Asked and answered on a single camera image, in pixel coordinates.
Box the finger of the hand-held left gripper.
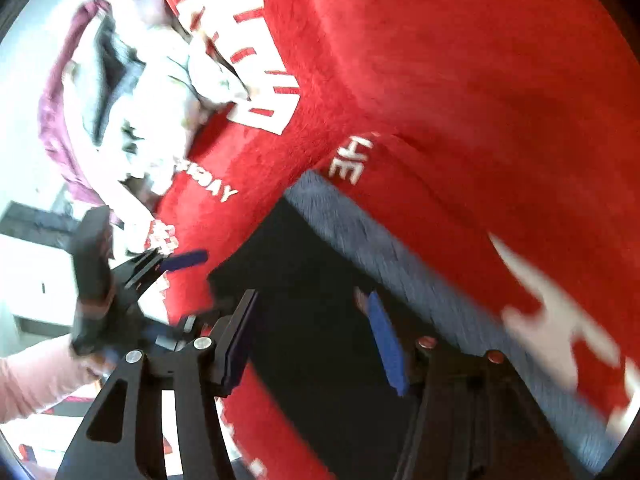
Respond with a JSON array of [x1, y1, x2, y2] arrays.
[[141, 314, 201, 358], [124, 248, 210, 297]]

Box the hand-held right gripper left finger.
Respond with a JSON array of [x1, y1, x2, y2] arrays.
[[54, 289, 261, 480]]

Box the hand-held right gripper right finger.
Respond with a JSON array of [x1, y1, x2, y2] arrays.
[[366, 290, 581, 480]]

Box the black pants with grey lining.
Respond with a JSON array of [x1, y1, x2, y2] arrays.
[[207, 170, 621, 480]]

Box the person's left forearm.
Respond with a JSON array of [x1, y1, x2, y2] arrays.
[[0, 332, 108, 423]]

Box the white floral cloth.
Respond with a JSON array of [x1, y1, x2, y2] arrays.
[[112, 0, 253, 256]]

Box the maroon cloth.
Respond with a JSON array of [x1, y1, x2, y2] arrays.
[[38, 0, 123, 213]]

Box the grey cloth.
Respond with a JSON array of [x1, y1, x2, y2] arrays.
[[91, 17, 147, 147]]

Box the red printed blanket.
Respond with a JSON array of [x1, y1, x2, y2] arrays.
[[115, 0, 640, 480]]

